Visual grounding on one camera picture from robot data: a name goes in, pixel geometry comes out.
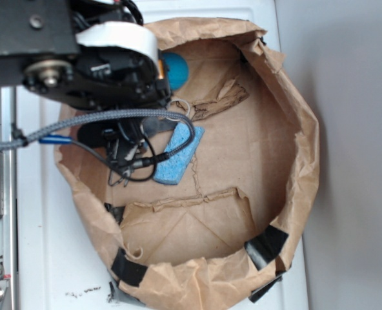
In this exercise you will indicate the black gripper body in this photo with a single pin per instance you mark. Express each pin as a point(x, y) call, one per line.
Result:
point(112, 80)

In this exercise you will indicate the gray plush animal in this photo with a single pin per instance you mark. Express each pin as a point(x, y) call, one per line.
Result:
point(154, 125)

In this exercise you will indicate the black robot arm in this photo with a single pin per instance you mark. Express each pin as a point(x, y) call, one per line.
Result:
point(39, 51)

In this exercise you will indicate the white tape roll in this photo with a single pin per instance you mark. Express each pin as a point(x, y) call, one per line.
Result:
point(123, 35)

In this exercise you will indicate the blue ball with loop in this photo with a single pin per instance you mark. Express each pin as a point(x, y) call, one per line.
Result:
point(178, 71)

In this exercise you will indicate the blue sponge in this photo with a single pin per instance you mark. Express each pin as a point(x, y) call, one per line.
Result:
point(171, 171)

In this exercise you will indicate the white plastic tray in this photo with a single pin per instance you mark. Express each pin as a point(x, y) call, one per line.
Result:
point(58, 266)

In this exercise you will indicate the brown paper bag bin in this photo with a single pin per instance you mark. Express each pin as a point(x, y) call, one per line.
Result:
point(232, 224)

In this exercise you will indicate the metal rail frame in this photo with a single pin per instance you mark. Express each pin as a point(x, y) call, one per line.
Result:
point(8, 252)

